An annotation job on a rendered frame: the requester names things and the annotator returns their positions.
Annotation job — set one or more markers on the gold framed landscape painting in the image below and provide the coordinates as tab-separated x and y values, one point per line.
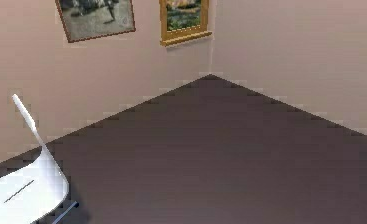
184	18

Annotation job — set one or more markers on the brown framed grey painting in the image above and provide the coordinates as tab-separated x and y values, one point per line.
96	20

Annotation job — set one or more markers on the white chair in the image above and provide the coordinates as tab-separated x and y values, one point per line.
31	190

